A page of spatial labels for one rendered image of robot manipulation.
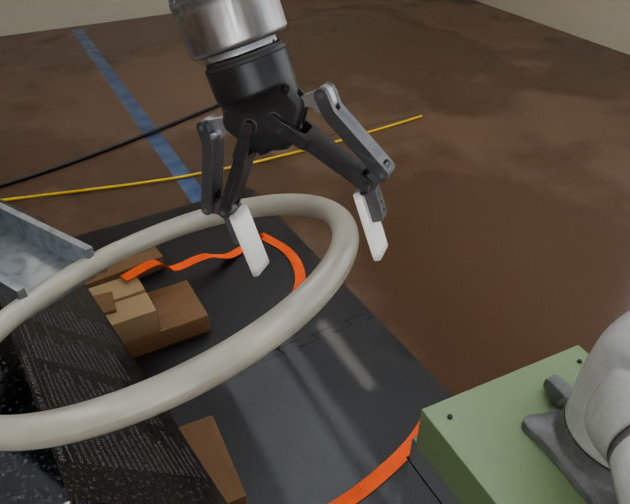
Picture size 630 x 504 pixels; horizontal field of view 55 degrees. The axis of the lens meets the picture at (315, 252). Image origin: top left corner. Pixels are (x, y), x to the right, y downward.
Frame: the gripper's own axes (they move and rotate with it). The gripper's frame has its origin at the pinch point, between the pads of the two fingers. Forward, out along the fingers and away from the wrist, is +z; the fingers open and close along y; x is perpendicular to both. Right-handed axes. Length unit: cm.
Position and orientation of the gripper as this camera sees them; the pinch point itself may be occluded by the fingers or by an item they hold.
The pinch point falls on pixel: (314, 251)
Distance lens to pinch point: 61.1
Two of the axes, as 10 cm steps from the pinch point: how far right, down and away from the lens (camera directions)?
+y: -8.9, 1.3, 4.4
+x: -3.4, 4.7, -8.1
